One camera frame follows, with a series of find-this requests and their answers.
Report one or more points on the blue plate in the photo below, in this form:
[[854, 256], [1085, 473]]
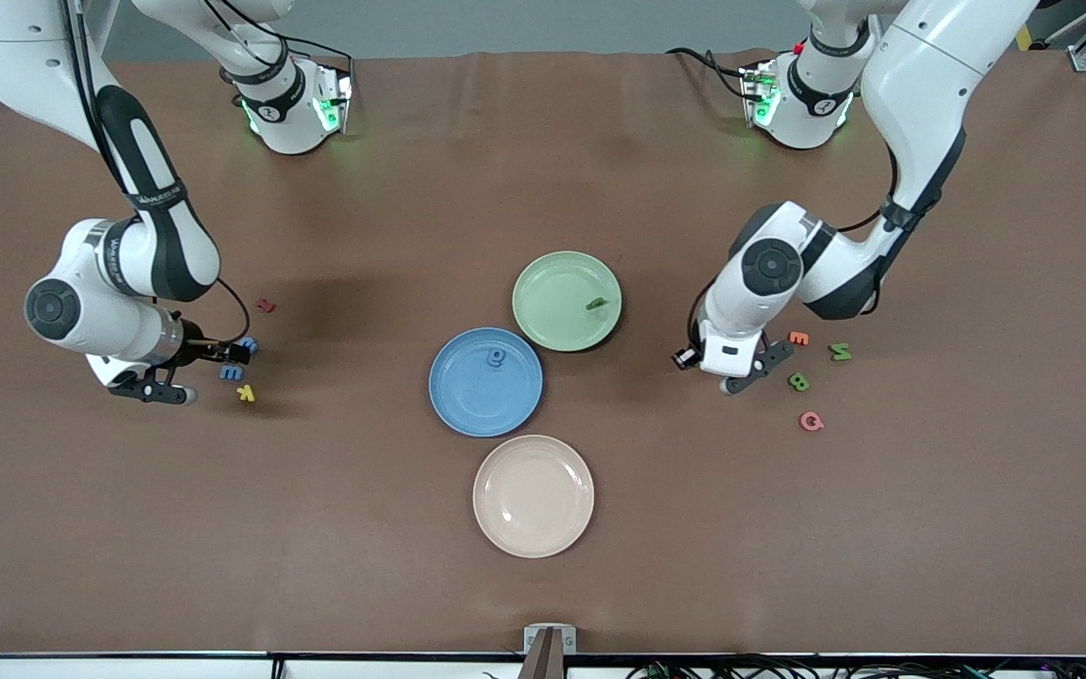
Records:
[[468, 396]]

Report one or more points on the white table edge rail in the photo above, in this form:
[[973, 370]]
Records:
[[81, 670]]

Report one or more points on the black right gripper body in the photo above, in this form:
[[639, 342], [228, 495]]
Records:
[[192, 350]]

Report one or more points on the blue foam letter m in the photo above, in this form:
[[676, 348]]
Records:
[[231, 373]]

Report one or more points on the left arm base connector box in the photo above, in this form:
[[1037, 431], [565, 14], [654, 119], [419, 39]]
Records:
[[755, 94]]

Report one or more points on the green plate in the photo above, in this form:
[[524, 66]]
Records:
[[552, 302]]

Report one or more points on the yellow foam letter k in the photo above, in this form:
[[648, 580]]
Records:
[[244, 393]]

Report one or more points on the green foam letter N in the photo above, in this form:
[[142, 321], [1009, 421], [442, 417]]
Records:
[[841, 352]]

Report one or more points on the grey tapered post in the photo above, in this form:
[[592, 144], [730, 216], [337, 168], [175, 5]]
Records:
[[545, 660]]

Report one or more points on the pink foam letter Q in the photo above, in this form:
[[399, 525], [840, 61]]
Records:
[[808, 422]]

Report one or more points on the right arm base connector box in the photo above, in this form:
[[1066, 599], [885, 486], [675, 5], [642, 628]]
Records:
[[340, 94]]

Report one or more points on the grey metal bracket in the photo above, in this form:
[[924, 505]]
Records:
[[532, 637]]

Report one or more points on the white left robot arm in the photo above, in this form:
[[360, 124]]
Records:
[[920, 85]]

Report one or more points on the green foam letter B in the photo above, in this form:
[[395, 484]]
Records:
[[798, 381]]

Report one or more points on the brown table cover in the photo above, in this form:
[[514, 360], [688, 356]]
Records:
[[222, 528]]

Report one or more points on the beige plate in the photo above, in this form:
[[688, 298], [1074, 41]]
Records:
[[534, 496]]

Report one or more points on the blue foam letter e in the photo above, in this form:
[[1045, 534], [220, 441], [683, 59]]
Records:
[[253, 343]]

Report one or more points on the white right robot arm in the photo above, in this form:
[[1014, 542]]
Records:
[[100, 325]]

